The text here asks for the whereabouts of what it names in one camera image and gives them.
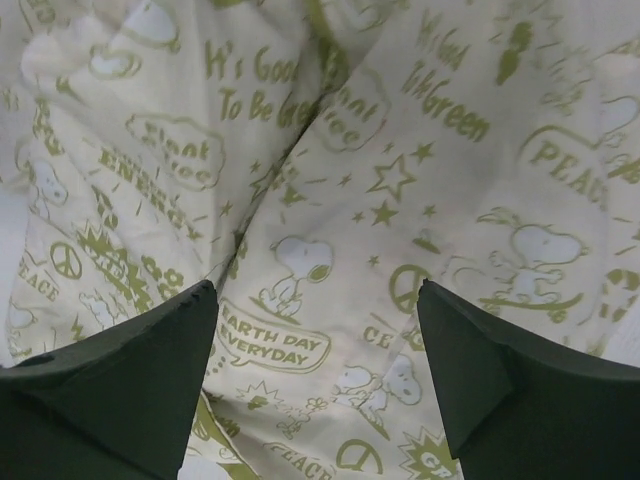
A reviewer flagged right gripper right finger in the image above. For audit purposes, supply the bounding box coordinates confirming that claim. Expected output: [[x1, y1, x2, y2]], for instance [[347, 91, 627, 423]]
[[417, 280, 639, 479]]

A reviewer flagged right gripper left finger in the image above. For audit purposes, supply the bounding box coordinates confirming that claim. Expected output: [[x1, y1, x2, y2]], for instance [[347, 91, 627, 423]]
[[1, 280, 218, 479]]

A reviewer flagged cream green printed jacket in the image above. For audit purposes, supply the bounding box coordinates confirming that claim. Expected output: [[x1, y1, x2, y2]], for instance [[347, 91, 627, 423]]
[[1, 1, 639, 479]]

